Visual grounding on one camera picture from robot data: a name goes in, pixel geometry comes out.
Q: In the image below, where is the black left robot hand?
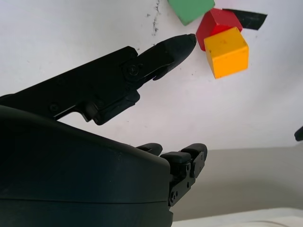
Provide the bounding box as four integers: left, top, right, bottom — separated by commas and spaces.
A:
294, 126, 303, 142

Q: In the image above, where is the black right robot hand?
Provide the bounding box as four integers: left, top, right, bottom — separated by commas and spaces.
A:
0, 34, 208, 227

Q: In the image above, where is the yellow wooden block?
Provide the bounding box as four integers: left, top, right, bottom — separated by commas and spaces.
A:
204, 26, 250, 79

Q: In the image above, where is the red wooden block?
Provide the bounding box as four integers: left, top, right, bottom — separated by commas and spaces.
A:
196, 8, 243, 52

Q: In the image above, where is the green wooden block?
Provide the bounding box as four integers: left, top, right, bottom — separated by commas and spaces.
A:
168, 0, 216, 26

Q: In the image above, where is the black tape strip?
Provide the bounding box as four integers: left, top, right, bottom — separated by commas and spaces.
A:
222, 9, 268, 31

